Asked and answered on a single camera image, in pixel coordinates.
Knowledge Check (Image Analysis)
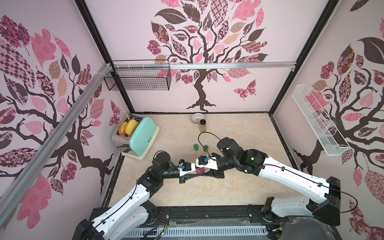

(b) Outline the magenta paint jar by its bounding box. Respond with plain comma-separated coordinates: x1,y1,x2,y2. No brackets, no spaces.
196,168,206,175

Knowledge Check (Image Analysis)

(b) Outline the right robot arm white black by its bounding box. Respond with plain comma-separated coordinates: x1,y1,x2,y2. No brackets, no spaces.
195,138,341,226

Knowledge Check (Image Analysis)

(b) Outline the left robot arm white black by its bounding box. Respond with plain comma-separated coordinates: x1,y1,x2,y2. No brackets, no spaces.
73,151,199,240

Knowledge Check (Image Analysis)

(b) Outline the spice jar with black cap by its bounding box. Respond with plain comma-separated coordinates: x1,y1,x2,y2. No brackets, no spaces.
199,119,207,133

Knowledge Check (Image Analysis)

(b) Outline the black white patterned bowl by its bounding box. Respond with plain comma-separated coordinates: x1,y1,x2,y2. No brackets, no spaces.
191,113,206,125

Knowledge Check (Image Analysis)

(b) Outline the mint green toaster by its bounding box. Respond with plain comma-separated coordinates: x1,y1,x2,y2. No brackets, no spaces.
122,116,160,161

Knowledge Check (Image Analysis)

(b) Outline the white slotted cable duct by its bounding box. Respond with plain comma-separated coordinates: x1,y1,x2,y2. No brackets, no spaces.
124,226,268,240

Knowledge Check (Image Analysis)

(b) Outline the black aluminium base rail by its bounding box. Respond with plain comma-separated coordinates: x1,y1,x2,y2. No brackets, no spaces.
142,198,340,226

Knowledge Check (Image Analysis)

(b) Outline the black wire wall basket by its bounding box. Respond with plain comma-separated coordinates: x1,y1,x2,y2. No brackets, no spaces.
104,60,172,91

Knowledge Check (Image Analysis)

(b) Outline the white wire wall shelf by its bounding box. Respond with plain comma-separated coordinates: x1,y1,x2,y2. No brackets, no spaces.
292,84,352,156

